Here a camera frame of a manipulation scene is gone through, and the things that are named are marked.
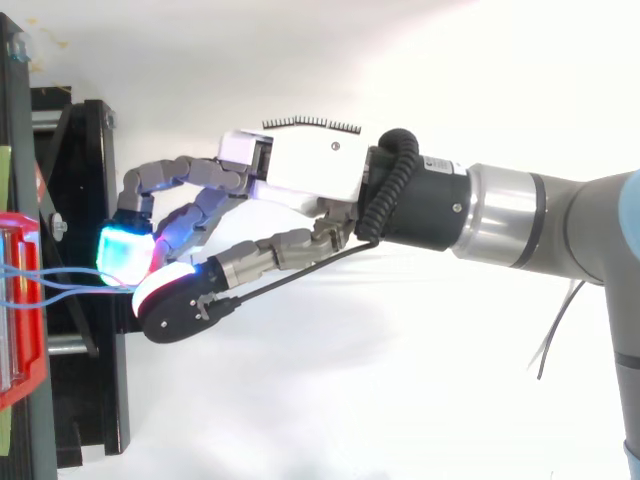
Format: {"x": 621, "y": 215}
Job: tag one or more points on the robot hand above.
{"x": 310, "y": 170}

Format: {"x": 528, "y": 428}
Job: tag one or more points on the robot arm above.
{"x": 525, "y": 215}

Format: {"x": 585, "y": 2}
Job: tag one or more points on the black stand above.
{"x": 65, "y": 260}

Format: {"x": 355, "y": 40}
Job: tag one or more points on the red bin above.
{"x": 22, "y": 305}

